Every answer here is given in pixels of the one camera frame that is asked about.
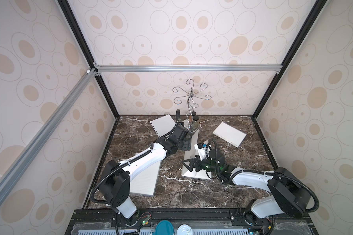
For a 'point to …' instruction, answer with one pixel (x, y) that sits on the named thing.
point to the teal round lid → (164, 227)
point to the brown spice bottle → (190, 119)
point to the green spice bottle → (195, 124)
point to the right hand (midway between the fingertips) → (191, 158)
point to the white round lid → (184, 229)
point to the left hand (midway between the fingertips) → (189, 140)
